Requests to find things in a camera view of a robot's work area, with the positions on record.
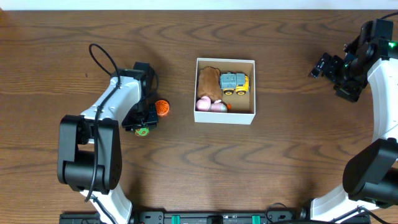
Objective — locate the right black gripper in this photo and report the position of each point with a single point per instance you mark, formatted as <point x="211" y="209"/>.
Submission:
<point x="331" y="68"/>

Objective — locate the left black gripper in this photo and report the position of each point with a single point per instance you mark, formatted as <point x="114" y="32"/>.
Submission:
<point x="140" y="121"/>

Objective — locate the green patterned ball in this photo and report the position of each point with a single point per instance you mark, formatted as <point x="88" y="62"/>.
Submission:
<point x="141" y="132"/>

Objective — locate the pink white duck toy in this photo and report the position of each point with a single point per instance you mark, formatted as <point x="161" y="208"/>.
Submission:
<point x="205" y="104"/>

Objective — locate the brown plush toy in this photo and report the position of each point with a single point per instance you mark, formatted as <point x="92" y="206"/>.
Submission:
<point x="209" y="84"/>

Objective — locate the yellow grey toy truck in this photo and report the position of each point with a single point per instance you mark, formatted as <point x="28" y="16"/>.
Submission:
<point x="234" y="83"/>

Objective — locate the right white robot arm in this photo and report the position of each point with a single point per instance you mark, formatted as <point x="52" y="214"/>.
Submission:
<point x="369" y="179"/>

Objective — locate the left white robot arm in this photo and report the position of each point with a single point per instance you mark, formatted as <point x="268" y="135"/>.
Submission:
<point x="89" y="147"/>

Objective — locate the orange patterned ball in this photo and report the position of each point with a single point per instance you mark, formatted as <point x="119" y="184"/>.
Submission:
<point x="162" y="108"/>

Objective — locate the white cardboard box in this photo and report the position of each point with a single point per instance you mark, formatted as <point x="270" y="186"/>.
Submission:
<point x="243" y="108"/>

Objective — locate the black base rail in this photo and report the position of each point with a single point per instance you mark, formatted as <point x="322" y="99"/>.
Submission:
<point x="271" y="215"/>

